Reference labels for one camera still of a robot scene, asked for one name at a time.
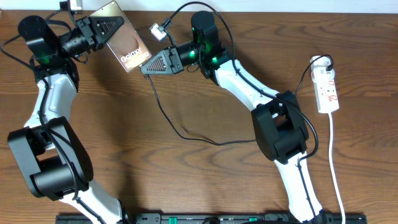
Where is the black charger cable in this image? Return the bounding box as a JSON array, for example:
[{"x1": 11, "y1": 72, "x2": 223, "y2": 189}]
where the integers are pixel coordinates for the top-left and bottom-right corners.
[{"x1": 139, "y1": 54, "x2": 335, "y2": 147}]

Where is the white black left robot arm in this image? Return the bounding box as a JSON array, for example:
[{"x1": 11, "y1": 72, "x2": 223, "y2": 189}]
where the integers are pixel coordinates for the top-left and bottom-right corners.
[{"x1": 7, "y1": 16, "x2": 131, "y2": 223}]

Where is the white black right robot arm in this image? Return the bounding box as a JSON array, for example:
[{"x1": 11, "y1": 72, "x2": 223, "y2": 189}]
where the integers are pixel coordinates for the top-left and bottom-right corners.
[{"x1": 141, "y1": 11, "x2": 322, "y2": 223}]

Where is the white power strip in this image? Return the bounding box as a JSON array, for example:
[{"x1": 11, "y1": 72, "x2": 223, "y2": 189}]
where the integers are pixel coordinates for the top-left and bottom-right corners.
[{"x1": 311, "y1": 69, "x2": 340, "y2": 114}]

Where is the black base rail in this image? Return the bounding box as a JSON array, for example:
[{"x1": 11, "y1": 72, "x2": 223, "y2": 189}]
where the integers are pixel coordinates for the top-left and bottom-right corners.
[{"x1": 55, "y1": 212, "x2": 368, "y2": 224}]

